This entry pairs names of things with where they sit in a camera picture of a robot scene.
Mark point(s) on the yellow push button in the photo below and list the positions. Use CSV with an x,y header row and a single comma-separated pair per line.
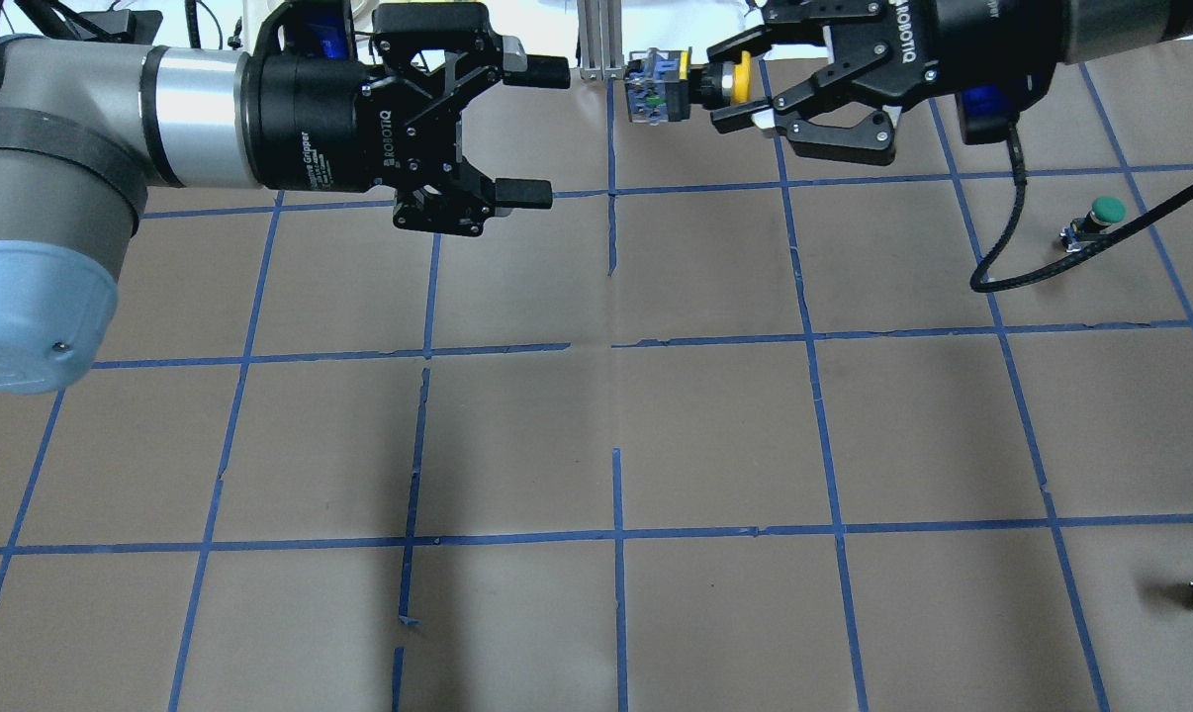
x,y
663,85

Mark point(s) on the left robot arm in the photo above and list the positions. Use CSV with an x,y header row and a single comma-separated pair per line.
x,y
89,125

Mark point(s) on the aluminium frame post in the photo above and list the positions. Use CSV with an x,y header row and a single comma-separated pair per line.
x,y
600,50

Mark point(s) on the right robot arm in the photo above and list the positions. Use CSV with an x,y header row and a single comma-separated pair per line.
x,y
1094,29

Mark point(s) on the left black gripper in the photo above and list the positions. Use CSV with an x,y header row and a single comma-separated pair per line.
x,y
310,121

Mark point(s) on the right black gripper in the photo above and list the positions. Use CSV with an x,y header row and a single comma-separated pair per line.
x,y
992,44

